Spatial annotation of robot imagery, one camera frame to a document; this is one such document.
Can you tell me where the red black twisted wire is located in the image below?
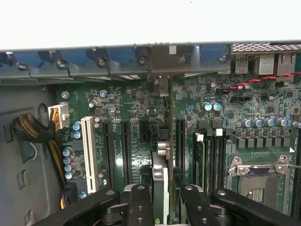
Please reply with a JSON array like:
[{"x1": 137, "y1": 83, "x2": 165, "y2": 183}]
[{"x1": 222, "y1": 73, "x2": 301, "y2": 93}]

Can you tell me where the short black expansion slot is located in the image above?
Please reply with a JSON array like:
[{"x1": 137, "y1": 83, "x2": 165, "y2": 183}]
[{"x1": 138, "y1": 119, "x2": 149, "y2": 143}]

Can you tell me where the braided yellow black wire bundle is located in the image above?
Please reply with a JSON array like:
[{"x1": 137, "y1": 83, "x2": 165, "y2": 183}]
[{"x1": 11, "y1": 113, "x2": 68, "y2": 189}]

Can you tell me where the long black expansion slot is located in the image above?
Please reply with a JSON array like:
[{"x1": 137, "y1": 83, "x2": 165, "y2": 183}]
[
  {"x1": 101, "y1": 119, "x2": 116, "y2": 189},
  {"x1": 120, "y1": 119, "x2": 133, "y2": 188},
  {"x1": 175, "y1": 117, "x2": 187, "y2": 170}
]

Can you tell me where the open black PC case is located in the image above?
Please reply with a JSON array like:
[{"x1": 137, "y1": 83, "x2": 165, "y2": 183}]
[{"x1": 0, "y1": 40, "x2": 301, "y2": 226}]

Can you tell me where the white power connector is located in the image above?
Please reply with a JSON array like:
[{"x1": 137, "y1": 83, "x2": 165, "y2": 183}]
[{"x1": 48, "y1": 103, "x2": 70, "y2": 129}]

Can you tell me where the CPU socket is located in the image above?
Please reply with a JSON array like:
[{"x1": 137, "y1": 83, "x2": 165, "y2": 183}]
[{"x1": 227, "y1": 155, "x2": 296, "y2": 212}]

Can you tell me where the black power connector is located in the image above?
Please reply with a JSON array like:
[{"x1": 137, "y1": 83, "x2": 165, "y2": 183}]
[{"x1": 60, "y1": 182, "x2": 78, "y2": 210}]

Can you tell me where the white expansion slot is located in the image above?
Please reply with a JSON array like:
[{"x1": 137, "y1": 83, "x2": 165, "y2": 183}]
[{"x1": 81, "y1": 116, "x2": 99, "y2": 194}]

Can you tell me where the black RAM slot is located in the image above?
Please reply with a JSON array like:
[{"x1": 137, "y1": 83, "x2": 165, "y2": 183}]
[
  {"x1": 205, "y1": 135, "x2": 214, "y2": 194},
  {"x1": 213, "y1": 129, "x2": 223, "y2": 190}
]

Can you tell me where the green Dell motherboard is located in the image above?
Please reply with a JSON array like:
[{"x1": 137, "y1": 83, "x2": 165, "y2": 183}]
[{"x1": 55, "y1": 70, "x2": 301, "y2": 217}]

